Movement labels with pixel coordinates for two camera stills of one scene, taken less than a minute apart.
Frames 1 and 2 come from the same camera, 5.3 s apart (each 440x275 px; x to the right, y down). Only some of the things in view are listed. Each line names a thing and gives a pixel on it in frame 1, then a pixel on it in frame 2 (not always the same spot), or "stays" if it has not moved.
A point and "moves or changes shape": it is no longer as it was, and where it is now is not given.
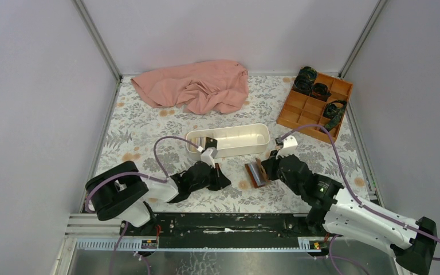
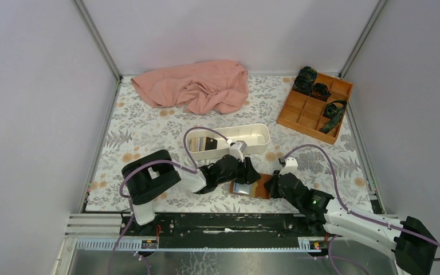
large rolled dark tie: x=305 y=77 stays
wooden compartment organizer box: x=300 y=109 stays
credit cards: x=258 y=172 → x=249 y=189
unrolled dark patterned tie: x=333 y=111 stays
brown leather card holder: x=257 y=173 moves or changes shape
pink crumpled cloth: x=201 y=87 stays
